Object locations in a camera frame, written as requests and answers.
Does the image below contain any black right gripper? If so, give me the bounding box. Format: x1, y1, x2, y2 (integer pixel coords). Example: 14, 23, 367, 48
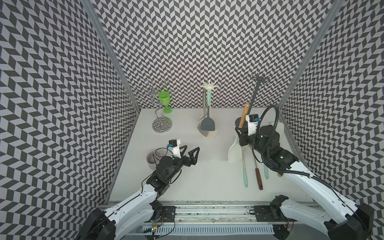
234, 125, 269, 158

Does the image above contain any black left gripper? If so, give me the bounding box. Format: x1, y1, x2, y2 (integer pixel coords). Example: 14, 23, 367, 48
165, 144, 199, 182

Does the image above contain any white spatula wooden handle rack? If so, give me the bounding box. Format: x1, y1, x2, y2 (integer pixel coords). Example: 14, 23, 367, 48
228, 103, 250, 163

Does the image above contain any grey spatula mint handle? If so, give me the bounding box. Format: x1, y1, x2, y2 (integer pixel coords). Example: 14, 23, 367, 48
264, 165, 269, 180

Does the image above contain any steel spoon brown handle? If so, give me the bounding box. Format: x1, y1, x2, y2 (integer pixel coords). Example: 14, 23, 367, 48
253, 152, 264, 190

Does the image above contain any white spatula mint handle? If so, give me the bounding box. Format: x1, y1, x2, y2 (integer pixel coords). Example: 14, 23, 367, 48
242, 150, 249, 188

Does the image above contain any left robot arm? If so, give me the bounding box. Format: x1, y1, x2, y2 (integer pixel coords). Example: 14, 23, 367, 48
75, 140, 200, 240

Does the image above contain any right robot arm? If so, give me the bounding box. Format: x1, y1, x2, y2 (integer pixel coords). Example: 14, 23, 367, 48
235, 103, 374, 240

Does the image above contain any dark grey utensil rack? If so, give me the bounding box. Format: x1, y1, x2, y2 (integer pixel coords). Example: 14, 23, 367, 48
235, 74, 269, 128

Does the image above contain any cream utensil rack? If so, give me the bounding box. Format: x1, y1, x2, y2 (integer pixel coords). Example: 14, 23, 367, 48
198, 81, 218, 139

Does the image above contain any pink ceramic cup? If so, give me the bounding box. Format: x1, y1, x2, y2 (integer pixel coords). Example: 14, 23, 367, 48
147, 149, 167, 171

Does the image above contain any green plastic goblet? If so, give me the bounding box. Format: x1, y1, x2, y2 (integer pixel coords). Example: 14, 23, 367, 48
158, 91, 172, 114

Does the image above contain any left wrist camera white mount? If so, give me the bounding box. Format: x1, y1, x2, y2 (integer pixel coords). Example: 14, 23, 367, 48
168, 139, 181, 159

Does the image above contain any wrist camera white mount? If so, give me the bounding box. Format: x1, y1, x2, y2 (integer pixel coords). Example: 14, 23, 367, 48
246, 114, 260, 136
168, 139, 181, 159

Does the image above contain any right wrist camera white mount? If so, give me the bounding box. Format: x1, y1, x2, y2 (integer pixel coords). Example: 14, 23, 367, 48
246, 114, 260, 136

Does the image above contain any grey turner mint handle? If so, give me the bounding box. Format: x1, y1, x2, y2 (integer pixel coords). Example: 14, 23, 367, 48
201, 90, 216, 131

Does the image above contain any chrome wire glass rack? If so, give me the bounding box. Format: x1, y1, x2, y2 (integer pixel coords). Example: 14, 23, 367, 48
137, 79, 173, 134

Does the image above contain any metal base rail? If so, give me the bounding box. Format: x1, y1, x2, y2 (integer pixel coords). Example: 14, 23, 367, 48
89, 200, 346, 240

